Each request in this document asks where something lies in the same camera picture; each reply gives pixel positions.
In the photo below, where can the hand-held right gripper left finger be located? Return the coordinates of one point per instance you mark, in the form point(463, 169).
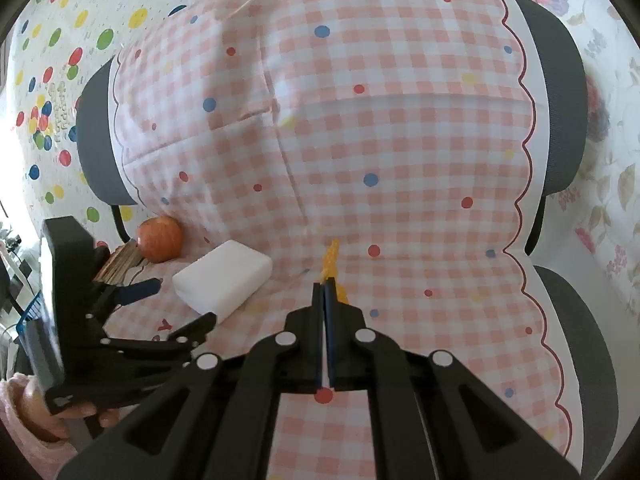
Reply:
point(316, 332)

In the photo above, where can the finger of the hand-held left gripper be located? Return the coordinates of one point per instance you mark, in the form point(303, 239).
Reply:
point(142, 289)
point(197, 327)

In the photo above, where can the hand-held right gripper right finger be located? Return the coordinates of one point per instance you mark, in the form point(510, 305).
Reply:
point(334, 332)

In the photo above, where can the small yellow wrapper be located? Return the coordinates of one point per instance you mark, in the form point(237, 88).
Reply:
point(334, 260)

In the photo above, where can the person's left forearm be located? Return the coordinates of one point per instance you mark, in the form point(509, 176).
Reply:
point(30, 455)

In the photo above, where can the person's left hand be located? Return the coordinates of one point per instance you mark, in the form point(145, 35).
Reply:
point(40, 410)

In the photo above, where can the orange brown packet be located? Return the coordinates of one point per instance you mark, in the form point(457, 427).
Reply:
point(120, 262)

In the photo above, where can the blue plastic basket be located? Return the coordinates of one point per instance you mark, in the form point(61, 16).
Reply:
point(30, 312)

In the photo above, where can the red apple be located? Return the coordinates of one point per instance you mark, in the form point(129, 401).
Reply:
point(160, 240)

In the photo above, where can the white carton box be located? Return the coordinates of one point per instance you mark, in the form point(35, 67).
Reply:
point(222, 280)

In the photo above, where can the pink checked cloth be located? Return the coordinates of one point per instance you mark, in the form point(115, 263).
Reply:
point(400, 135)

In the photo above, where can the grey office chair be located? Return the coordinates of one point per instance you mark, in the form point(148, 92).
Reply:
point(560, 110)

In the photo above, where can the floral backdrop cloth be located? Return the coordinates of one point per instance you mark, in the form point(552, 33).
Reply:
point(615, 160)

